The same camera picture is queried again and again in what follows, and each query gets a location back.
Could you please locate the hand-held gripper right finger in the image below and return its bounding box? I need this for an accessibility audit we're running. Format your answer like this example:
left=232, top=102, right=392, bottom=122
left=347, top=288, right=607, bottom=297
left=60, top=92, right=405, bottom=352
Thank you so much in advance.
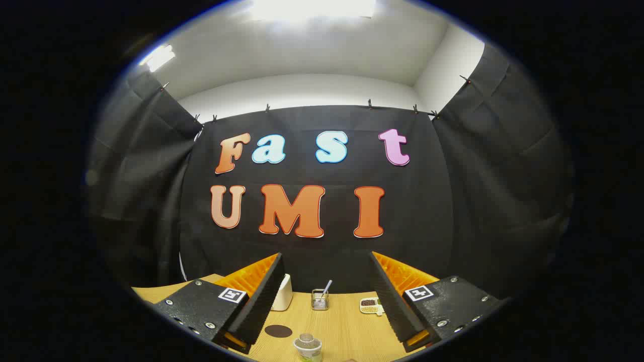
left=370, top=251, right=509, bottom=352

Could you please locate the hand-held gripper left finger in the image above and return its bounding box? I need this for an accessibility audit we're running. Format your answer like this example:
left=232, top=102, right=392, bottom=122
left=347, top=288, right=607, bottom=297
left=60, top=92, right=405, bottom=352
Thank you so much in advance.
left=153, top=253, right=286, bottom=355

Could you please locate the clear bottle white green label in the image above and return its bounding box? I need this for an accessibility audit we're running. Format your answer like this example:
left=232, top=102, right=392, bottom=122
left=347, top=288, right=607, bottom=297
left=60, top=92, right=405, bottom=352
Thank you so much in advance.
left=294, top=333, right=323, bottom=362

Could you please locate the white divided dish with beans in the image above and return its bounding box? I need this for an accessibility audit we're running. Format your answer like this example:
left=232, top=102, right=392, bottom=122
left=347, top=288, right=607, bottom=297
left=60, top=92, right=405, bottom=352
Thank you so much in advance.
left=359, top=298, right=385, bottom=316

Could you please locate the cream toaster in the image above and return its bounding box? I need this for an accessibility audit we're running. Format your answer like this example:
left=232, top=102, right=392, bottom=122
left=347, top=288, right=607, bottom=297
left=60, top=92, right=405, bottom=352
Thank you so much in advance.
left=272, top=274, right=293, bottom=311

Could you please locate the wooden table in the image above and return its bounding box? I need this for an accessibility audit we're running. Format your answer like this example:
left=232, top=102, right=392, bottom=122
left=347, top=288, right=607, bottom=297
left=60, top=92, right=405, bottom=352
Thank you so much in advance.
left=132, top=274, right=438, bottom=362

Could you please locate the small ceiling light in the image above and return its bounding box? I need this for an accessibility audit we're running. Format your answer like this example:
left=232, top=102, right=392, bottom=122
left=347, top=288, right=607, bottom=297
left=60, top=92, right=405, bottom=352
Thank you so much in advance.
left=141, top=45, right=177, bottom=73

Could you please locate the large ceiling light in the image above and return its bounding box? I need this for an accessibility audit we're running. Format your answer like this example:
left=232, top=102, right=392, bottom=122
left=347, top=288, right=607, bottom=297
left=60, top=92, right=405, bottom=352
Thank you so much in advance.
left=247, top=0, right=378, bottom=23

